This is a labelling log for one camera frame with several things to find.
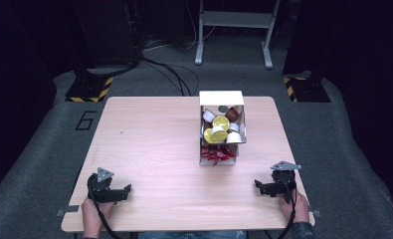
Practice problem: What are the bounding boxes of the pile of coffee capsules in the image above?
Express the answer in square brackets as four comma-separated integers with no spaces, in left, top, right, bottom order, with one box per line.
[201,106,245,145]

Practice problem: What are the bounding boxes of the black yellow striped stand base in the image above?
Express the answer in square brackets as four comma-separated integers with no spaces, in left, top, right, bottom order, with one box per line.
[282,71,331,104]
[65,70,114,104]

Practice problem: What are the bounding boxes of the person's left hand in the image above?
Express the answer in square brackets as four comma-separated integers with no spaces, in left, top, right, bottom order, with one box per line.
[81,196,114,239]

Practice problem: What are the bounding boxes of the white metal stand frame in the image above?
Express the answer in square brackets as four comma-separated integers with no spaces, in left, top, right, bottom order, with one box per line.
[194,0,282,70]

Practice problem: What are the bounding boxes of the dark cabinet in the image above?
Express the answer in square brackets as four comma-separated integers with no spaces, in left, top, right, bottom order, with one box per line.
[68,0,142,69]

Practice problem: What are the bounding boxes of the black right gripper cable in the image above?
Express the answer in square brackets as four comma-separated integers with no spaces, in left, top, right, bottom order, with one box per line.
[276,178,298,239]

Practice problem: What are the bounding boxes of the pile of red packets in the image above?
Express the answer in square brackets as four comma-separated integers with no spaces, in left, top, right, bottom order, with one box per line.
[200,143,238,167]

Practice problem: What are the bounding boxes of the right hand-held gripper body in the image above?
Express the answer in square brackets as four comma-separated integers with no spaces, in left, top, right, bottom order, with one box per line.
[263,160,302,204]

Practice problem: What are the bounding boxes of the person's right hand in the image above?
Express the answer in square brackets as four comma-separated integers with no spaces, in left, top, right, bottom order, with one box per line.
[278,189,311,224]

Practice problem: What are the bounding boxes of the bundle of black floor cables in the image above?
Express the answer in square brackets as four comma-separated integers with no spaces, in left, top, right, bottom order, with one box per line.
[139,55,201,98]

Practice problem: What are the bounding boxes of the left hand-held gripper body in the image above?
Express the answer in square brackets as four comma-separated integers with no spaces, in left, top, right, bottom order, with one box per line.
[87,166,125,204]

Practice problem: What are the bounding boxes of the white cardboard box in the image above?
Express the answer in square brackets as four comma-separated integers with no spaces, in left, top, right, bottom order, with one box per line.
[198,90,248,166]

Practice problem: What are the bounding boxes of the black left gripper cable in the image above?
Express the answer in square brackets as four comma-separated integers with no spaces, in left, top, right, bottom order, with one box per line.
[87,172,122,239]

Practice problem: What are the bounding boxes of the white floor cables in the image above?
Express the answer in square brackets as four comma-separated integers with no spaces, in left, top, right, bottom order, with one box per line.
[142,0,218,53]

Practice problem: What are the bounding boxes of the person's blue jeans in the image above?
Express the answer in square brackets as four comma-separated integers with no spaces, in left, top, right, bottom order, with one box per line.
[137,230,249,239]

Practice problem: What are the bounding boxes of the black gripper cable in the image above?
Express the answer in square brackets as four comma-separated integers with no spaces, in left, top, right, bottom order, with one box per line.
[276,178,298,239]
[87,172,122,239]

